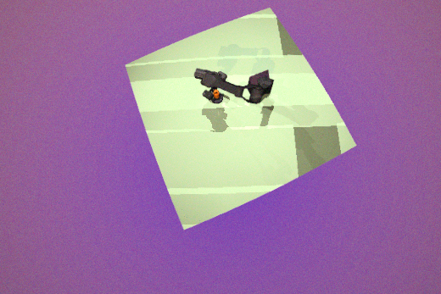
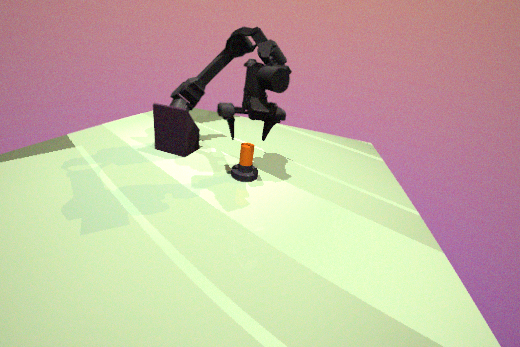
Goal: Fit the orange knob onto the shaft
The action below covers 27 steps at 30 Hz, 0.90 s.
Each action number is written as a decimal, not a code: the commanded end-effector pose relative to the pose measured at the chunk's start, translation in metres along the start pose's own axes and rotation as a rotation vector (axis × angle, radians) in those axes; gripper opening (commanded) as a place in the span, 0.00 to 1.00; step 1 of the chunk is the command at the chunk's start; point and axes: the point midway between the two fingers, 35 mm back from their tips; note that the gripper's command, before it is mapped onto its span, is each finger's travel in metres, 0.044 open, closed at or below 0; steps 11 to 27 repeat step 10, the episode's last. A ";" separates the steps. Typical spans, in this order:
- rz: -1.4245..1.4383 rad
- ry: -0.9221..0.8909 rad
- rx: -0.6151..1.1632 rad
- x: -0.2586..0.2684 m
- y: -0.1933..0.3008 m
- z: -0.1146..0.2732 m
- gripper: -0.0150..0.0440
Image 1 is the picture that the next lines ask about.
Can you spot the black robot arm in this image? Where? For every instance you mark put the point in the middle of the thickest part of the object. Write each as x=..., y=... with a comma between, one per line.
x=211, y=78

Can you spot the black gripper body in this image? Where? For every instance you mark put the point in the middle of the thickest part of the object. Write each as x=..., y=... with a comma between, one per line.
x=209, y=94

